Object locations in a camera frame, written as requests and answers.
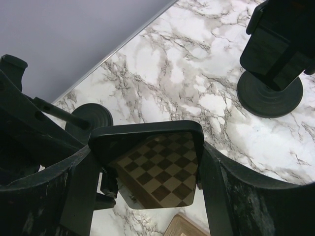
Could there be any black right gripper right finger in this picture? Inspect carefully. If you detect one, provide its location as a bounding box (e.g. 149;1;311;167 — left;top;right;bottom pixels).
198;143;315;236

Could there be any black round phone stand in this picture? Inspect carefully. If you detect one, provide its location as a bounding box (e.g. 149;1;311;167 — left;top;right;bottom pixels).
236;0;315;118
0;54;114;173

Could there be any wooden chessboard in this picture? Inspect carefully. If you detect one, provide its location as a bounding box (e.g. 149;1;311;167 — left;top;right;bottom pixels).
163;213;210;236

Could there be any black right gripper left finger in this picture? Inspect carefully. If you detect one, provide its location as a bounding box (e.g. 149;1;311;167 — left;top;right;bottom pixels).
0;146;100;236

